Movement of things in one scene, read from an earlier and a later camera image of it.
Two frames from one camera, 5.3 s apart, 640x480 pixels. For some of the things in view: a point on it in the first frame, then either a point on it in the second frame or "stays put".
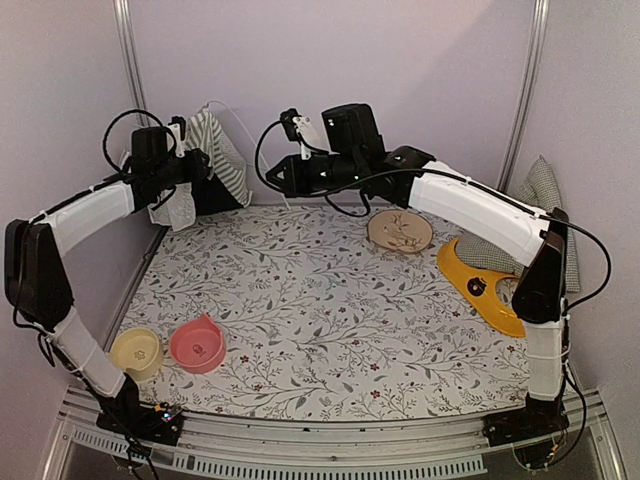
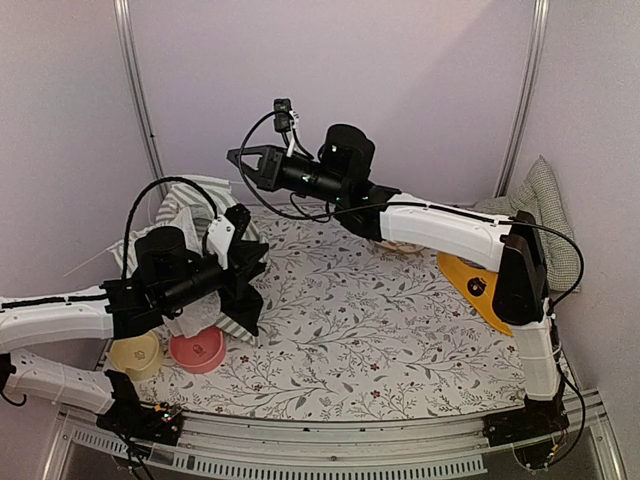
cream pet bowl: (138, 352) stays put
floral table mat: (319, 322) stays put
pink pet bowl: (198, 345) stays put
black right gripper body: (342, 173) to (322, 186)
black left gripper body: (170, 176) to (176, 296)
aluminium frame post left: (129, 39) stays put
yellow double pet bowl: (480, 287) stays put
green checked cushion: (539, 193) stays put
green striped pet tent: (224, 190) to (187, 202)
